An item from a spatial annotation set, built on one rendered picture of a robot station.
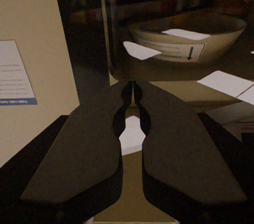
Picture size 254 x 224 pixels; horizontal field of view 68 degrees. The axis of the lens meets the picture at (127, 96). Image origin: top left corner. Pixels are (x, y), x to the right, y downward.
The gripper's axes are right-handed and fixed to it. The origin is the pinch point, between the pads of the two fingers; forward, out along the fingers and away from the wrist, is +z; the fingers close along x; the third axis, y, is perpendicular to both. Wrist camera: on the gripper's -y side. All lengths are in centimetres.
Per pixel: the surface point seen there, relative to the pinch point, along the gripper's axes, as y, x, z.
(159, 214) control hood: 18.2, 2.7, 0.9
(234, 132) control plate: 11.4, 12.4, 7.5
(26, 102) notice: 37, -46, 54
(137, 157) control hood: 13.6, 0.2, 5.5
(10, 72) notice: 23, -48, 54
